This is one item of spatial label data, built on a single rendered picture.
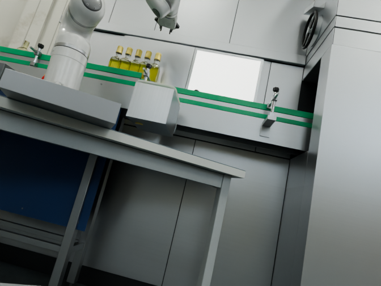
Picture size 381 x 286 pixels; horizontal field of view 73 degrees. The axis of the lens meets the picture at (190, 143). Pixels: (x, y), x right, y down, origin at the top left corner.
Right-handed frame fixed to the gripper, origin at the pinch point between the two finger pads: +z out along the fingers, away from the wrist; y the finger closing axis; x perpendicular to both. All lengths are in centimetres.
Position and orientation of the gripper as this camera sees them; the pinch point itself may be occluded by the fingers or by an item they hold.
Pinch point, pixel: (165, 28)
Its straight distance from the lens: 165.3
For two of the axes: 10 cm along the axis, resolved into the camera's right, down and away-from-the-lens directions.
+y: 9.5, 2.6, 1.6
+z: -2.1, 1.6, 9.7
